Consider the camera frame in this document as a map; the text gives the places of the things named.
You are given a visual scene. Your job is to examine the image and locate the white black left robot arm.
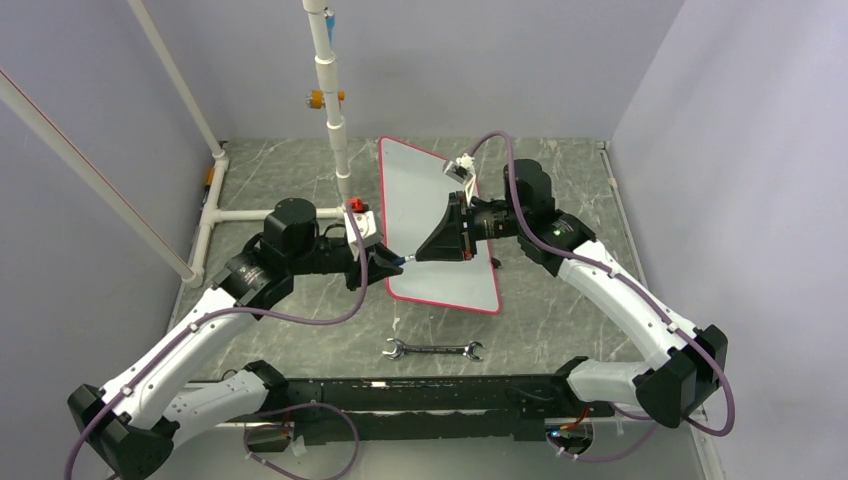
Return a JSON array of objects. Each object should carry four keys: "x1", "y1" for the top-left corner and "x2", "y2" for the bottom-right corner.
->
[{"x1": 64, "y1": 198, "x2": 404, "y2": 479}]

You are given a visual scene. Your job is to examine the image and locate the orange pipe valve fitting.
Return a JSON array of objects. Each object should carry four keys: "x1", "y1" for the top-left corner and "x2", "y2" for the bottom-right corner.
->
[{"x1": 305, "y1": 90, "x2": 345, "y2": 109}]

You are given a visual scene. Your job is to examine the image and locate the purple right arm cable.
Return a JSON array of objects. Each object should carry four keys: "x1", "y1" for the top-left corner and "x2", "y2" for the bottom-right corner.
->
[{"x1": 463, "y1": 130, "x2": 737, "y2": 439}]

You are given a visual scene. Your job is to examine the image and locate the aluminium extrusion frame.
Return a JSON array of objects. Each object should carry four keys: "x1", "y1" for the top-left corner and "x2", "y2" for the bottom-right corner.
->
[{"x1": 596, "y1": 141, "x2": 726, "y2": 479}]

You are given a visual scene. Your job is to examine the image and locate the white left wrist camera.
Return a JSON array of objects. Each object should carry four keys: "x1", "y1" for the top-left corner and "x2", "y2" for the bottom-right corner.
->
[{"x1": 344, "y1": 197, "x2": 384, "y2": 260}]

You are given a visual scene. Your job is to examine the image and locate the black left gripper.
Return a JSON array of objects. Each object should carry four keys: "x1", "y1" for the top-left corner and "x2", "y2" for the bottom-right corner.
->
[{"x1": 288, "y1": 236, "x2": 402, "y2": 290}]

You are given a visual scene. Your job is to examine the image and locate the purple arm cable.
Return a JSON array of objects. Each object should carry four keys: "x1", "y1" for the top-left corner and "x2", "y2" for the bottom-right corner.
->
[
  {"x1": 62, "y1": 201, "x2": 372, "y2": 480},
  {"x1": 463, "y1": 130, "x2": 737, "y2": 439}
]

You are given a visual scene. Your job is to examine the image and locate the pink-framed whiteboard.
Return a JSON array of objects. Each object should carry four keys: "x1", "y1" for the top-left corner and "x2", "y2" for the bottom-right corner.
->
[{"x1": 378, "y1": 136, "x2": 501, "y2": 314}]

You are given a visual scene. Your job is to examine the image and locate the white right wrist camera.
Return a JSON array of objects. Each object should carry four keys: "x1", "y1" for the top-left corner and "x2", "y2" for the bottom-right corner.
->
[{"x1": 443, "y1": 153, "x2": 477, "y2": 207}]

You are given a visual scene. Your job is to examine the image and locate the white PVC pipe frame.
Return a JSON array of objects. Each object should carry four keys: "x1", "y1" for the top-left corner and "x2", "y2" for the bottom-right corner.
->
[{"x1": 128, "y1": 1, "x2": 352, "y2": 283}]

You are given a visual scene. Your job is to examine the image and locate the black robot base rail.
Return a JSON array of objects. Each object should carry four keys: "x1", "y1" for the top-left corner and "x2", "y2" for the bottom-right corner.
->
[{"x1": 221, "y1": 370, "x2": 617, "y2": 445}]

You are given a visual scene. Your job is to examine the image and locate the diagonal white pipe red stripe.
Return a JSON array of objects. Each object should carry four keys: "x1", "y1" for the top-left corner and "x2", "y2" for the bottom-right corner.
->
[{"x1": 1, "y1": 70, "x2": 202, "y2": 287}]

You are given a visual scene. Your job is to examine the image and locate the white blue whiteboard marker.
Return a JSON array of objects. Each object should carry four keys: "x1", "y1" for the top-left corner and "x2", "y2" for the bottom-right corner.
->
[{"x1": 392, "y1": 254, "x2": 416, "y2": 266}]

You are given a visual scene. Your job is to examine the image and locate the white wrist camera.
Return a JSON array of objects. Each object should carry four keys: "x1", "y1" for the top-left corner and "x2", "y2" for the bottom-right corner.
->
[
  {"x1": 443, "y1": 153, "x2": 477, "y2": 207},
  {"x1": 344, "y1": 197, "x2": 384, "y2": 260}
]

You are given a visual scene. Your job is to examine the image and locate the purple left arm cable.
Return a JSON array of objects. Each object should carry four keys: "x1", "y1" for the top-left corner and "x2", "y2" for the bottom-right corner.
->
[{"x1": 62, "y1": 201, "x2": 372, "y2": 480}]

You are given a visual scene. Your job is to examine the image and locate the silver double open-end wrench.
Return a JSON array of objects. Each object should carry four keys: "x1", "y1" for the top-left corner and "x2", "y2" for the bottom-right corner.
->
[{"x1": 382, "y1": 338, "x2": 485, "y2": 362}]

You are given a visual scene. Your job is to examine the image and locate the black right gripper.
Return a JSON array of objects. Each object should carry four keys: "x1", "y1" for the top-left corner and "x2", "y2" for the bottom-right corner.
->
[{"x1": 416, "y1": 191, "x2": 527, "y2": 262}]

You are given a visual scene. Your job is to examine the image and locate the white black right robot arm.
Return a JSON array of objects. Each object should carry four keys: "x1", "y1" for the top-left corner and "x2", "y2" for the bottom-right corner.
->
[{"x1": 414, "y1": 155, "x2": 728, "y2": 428}]

